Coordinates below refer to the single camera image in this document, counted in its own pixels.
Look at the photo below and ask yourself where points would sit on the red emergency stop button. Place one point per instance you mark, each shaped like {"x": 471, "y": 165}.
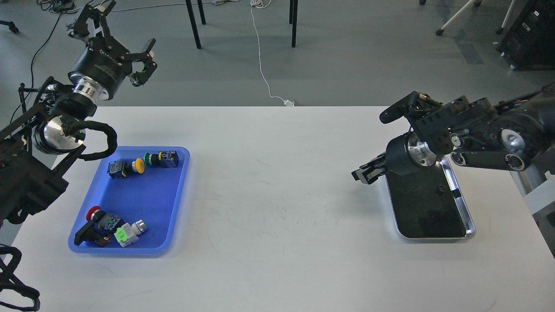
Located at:
{"x": 105, "y": 221}

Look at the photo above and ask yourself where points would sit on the white green selector switch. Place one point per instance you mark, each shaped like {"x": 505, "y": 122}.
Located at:
{"x": 128, "y": 234}

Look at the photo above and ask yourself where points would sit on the yellow push button switch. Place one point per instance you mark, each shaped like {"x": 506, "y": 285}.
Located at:
{"x": 123, "y": 168}

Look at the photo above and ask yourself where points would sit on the blue plastic tray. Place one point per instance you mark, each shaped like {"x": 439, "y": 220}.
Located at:
{"x": 153, "y": 197}

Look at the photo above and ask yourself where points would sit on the metal tray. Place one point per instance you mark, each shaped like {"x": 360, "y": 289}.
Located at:
{"x": 428, "y": 205}

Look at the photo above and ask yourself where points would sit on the black wheeled cabinet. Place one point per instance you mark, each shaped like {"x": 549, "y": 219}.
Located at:
{"x": 529, "y": 43}

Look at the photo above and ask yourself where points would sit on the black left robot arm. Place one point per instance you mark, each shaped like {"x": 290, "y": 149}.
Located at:
{"x": 55, "y": 128}

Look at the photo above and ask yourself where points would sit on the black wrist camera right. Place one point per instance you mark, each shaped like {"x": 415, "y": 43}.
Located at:
{"x": 414, "y": 106}

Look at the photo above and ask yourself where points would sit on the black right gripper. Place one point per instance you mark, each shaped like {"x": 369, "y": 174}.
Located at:
{"x": 404, "y": 155}

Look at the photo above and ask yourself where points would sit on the white chair base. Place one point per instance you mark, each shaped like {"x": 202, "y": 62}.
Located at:
{"x": 473, "y": 5}

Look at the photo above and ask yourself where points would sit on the green push button switch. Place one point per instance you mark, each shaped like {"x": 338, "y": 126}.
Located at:
{"x": 162, "y": 159}

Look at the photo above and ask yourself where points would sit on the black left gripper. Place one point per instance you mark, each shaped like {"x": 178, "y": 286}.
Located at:
{"x": 96, "y": 63}

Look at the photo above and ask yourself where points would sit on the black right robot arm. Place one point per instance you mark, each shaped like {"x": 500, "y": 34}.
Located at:
{"x": 506, "y": 136}

